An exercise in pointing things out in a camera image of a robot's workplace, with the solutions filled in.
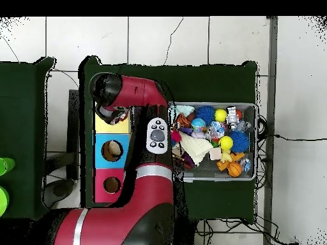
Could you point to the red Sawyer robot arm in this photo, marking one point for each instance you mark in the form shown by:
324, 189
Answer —
143, 92

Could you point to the wooden box with three holes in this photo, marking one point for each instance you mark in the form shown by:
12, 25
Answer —
112, 130

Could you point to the white toy robot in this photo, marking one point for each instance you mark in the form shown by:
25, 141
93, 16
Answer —
232, 117

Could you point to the green plastic cup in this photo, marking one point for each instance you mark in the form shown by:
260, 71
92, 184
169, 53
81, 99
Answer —
6, 166

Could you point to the yellow foam ball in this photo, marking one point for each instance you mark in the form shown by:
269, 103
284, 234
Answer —
225, 142
220, 115

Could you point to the dark green side table cloth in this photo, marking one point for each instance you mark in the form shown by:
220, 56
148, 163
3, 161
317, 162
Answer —
25, 102

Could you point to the orange toy basketball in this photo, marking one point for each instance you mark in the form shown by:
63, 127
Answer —
234, 169

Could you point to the clear mesh bin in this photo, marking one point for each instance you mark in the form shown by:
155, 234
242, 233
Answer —
224, 174

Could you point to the grey rounded object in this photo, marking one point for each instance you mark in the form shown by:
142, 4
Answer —
58, 191

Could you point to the blue globe ball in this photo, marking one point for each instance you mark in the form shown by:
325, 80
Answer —
198, 124

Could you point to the mint green cloth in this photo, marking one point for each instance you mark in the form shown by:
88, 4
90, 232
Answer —
185, 109

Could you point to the cream ribbed cloth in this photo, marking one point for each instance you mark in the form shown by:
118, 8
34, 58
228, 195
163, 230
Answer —
198, 148

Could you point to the blue spiky rubber ball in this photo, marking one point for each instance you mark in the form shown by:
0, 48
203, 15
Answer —
205, 114
239, 141

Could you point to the green round plastic object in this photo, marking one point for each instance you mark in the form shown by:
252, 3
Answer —
3, 201

